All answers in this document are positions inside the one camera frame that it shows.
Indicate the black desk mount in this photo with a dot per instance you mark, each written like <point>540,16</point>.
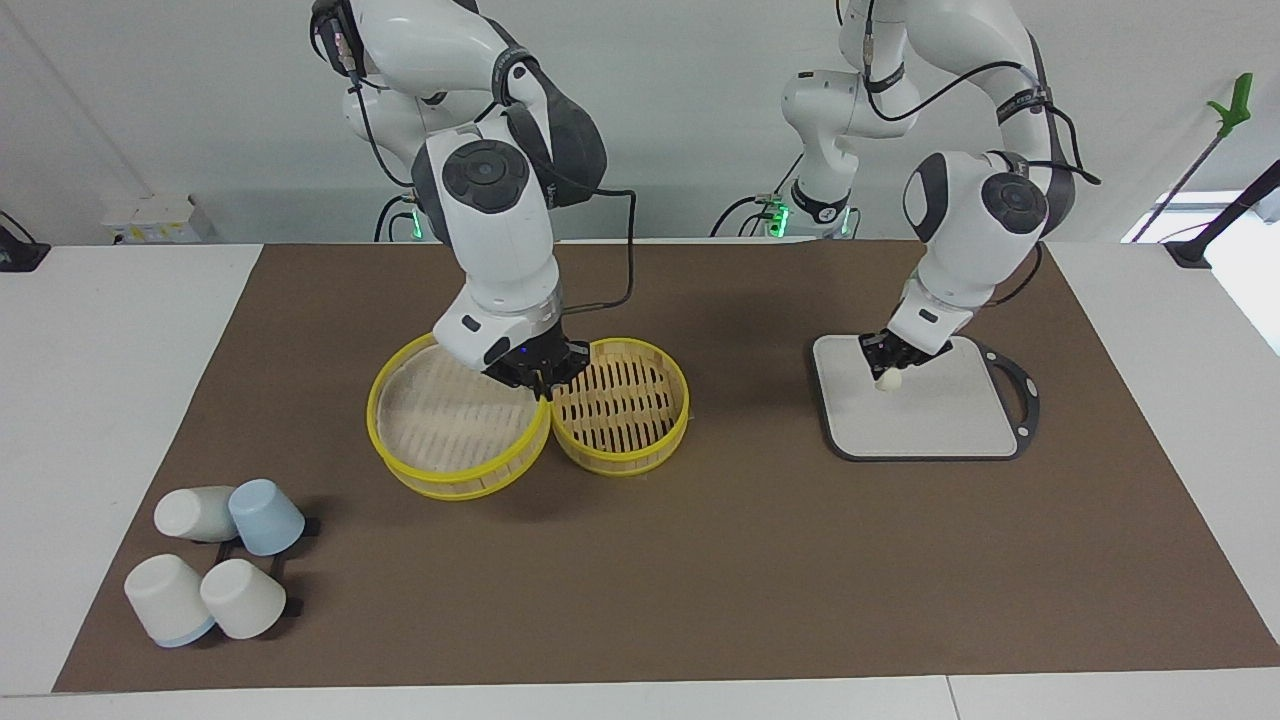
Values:
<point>20,250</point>

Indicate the white cutting board grey rim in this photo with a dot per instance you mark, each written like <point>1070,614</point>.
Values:
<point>930,415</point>

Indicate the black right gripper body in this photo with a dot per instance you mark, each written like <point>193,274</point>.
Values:
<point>545,358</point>

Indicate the green tipped pole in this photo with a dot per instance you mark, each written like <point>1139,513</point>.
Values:
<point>1235,105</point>

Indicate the yellow bamboo steamer basket slatted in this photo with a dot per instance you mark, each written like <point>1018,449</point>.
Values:
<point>620,400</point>

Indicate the light blue cup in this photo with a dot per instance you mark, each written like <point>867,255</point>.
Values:
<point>265,515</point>

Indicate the yellow bamboo steamer tier lined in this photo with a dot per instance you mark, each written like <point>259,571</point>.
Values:
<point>440,480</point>

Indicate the white steamer liner cloth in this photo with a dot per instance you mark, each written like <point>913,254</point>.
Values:
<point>445,415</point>

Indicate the white power box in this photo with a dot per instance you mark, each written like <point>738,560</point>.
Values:
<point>155,220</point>

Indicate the black angled stand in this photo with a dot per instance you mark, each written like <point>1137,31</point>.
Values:
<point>1230,215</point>

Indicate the white steamed bun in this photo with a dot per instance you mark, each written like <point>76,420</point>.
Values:
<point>888,381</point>

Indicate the brown table mat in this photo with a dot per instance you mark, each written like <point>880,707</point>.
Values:
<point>700,560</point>

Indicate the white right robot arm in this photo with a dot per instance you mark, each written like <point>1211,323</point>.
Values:
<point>490,190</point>

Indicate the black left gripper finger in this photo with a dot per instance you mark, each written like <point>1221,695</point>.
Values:
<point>905,370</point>
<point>875,364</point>

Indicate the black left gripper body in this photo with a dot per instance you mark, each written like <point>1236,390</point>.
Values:
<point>915,352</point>

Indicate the white cup blue rim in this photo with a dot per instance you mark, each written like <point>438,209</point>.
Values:
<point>165,600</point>

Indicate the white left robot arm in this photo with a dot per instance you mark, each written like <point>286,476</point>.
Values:
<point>960,200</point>

